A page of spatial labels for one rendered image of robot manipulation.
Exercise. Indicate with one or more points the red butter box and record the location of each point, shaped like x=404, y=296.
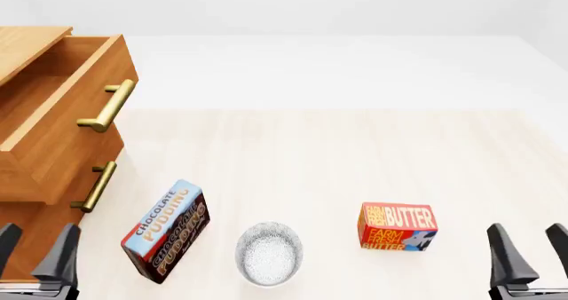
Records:
x=399, y=226

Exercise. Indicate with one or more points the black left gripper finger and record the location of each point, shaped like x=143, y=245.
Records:
x=8, y=240
x=62, y=256

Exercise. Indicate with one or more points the speckled grey patterned bowl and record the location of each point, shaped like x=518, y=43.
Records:
x=269, y=255

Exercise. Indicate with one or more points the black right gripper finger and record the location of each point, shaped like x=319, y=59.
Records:
x=560, y=243
x=510, y=260

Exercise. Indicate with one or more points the closed wooden drawer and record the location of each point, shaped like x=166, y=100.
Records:
x=57, y=177

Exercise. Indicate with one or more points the chocolate pudding box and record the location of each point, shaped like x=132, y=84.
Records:
x=166, y=228

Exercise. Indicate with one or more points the wooden cabinet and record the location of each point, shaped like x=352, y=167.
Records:
x=26, y=233

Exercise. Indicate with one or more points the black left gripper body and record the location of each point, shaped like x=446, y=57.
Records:
x=53, y=292

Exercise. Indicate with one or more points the open wooden drawer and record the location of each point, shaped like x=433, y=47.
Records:
x=57, y=127

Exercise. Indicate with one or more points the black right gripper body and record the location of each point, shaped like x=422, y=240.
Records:
x=528, y=292

